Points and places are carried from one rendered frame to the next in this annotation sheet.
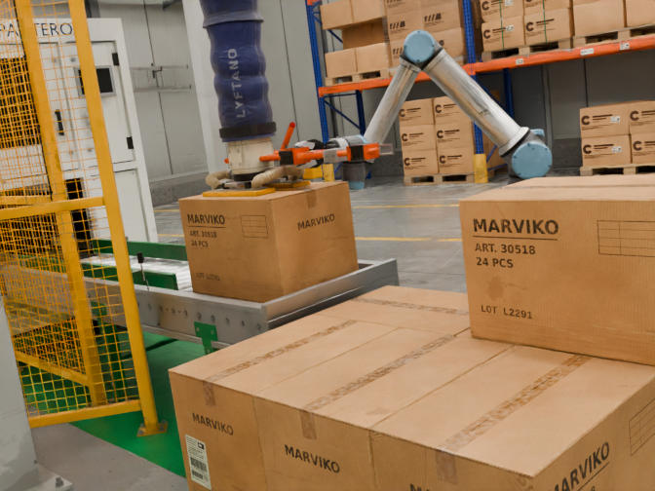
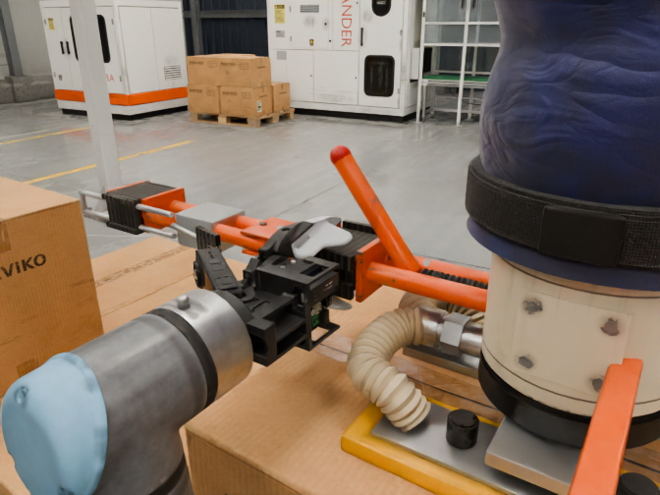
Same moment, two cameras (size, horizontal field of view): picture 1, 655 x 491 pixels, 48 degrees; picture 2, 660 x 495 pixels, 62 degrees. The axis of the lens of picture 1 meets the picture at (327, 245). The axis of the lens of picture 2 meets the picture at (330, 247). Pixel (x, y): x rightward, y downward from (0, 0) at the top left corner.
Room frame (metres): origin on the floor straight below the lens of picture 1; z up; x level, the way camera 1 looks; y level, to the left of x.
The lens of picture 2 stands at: (3.35, -0.06, 1.32)
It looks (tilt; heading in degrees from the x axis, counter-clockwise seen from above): 22 degrees down; 168
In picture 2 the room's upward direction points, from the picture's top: straight up
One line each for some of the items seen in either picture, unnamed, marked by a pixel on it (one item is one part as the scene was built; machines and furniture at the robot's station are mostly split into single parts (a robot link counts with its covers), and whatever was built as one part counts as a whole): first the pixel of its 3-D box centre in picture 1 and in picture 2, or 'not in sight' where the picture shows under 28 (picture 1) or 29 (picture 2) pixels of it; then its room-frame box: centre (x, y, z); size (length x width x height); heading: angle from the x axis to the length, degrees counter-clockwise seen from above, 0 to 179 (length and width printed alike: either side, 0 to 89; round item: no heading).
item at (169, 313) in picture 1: (107, 301); not in sight; (3.32, 1.03, 0.50); 2.31 x 0.05 x 0.19; 44
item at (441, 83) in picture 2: not in sight; (466, 100); (-4.09, 3.55, 0.32); 1.25 x 0.52 x 0.63; 49
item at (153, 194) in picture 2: (363, 151); (147, 204); (2.55, -0.16, 1.08); 0.08 x 0.07 x 0.05; 44
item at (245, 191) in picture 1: (237, 188); not in sight; (2.91, 0.32, 0.97); 0.34 x 0.10 x 0.05; 44
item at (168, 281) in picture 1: (79, 272); not in sight; (3.62, 1.24, 0.60); 1.60 x 0.10 x 0.09; 44
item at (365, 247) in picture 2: (294, 156); (348, 256); (2.80, 0.08, 1.08); 0.10 x 0.08 x 0.06; 134
